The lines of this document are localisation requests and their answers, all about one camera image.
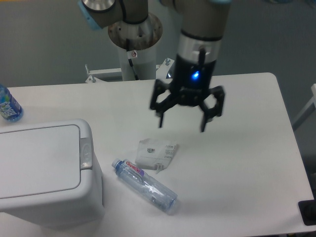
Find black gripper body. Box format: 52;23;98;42
170;55;216;107

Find white plastic trash can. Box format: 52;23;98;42
0;119;105;228

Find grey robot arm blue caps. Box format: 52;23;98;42
78;0;231;130

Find crumpled white paper packet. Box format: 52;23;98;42
135;138;178;174

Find clear empty water bottle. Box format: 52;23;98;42
112;158;178;213

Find black clamp at table edge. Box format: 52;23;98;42
298;199;316;226

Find blue labelled water bottle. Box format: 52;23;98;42
0;84;24;122

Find white metal base frame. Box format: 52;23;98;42
85;58;175;83

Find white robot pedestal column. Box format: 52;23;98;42
118;46;157;81

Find black cable on pedestal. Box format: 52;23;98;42
125;38;139;81

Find white frame at right edge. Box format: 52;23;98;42
292;83;316;131

